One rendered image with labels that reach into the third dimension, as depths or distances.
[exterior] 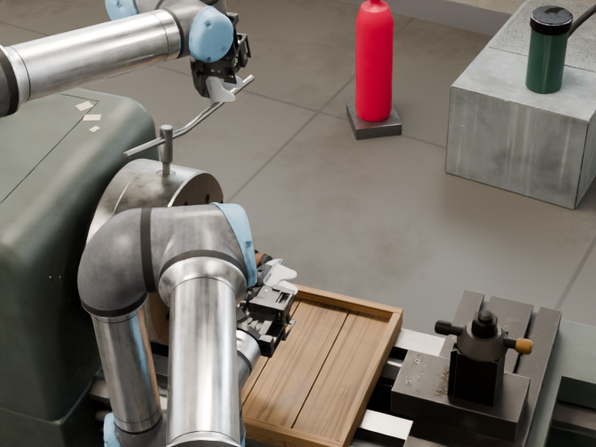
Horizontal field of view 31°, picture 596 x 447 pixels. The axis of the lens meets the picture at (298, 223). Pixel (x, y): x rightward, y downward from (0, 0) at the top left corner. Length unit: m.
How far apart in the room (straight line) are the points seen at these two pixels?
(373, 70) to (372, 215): 0.58
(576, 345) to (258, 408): 0.58
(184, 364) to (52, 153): 0.72
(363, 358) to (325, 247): 1.65
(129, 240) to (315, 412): 0.61
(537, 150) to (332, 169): 0.75
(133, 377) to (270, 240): 2.08
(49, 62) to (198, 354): 0.44
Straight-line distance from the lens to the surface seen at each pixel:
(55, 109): 2.06
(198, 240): 1.42
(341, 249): 3.62
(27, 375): 1.94
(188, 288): 1.39
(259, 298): 1.79
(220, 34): 1.60
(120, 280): 1.47
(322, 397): 1.95
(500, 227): 3.75
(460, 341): 1.70
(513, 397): 1.78
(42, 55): 1.47
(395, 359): 2.05
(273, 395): 1.95
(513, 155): 3.82
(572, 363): 1.99
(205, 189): 1.94
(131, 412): 1.69
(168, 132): 1.84
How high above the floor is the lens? 2.32
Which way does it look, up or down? 38 degrees down
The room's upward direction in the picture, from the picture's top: 2 degrees counter-clockwise
